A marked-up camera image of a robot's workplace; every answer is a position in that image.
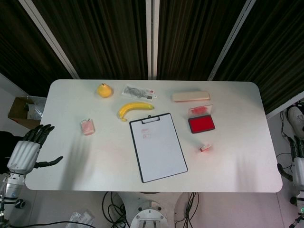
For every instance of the yellow pear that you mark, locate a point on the yellow pear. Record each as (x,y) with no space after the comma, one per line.
(104,91)

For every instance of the black clipboard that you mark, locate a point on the black clipboard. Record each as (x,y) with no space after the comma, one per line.
(135,142)

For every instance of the small red stamp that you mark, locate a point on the small red stamp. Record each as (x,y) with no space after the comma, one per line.
(205,147)

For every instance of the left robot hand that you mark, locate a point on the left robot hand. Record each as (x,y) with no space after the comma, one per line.
(22,156)

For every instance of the white packets on floor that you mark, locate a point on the white packets on floor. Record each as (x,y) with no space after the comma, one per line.
(79,218)

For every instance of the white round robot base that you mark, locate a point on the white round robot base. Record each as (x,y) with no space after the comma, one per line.
(149,217)

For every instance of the yellow banana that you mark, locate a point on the yellow banana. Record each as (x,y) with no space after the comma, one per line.
(133,107)

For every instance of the black caster wheel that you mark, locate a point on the black caster wheel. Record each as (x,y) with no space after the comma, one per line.
(293,200)

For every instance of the white frame post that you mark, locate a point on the white frame post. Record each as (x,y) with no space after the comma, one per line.
(231,40)
(50,40)
(152,38)

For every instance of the white paper sheet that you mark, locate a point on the white paper sheet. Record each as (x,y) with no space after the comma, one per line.
(159,152)

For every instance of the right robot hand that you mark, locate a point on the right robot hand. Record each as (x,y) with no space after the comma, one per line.
(298,166)

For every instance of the beige oblong case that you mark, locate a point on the beige oblong case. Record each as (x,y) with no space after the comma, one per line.
(191,97)

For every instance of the chrome leg with black caster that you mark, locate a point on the chrome leg with black caster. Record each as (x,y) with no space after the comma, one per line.
(21,204)

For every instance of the red ink pad with lid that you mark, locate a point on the red ink pad with lid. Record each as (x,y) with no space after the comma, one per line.
(201,124)

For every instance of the clear plastic bag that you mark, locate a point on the clear plastic bag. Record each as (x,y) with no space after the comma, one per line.
(35,111)

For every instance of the dark pleated curtain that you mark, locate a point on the dark pleated curtain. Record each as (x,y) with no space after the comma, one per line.
(197,38)
(102,38)
(275,54)
(21,52)

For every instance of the small pink packet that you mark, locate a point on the small pink packet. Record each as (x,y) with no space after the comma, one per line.
(88,127)

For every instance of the brown cardboard box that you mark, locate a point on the brown cardboard box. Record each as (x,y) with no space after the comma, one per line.
(16,111)

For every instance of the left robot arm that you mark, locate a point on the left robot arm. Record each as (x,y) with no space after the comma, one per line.
(13,187)

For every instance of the clear printed plastic packet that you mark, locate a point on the clear printed plastic packet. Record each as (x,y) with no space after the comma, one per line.
(137,92)

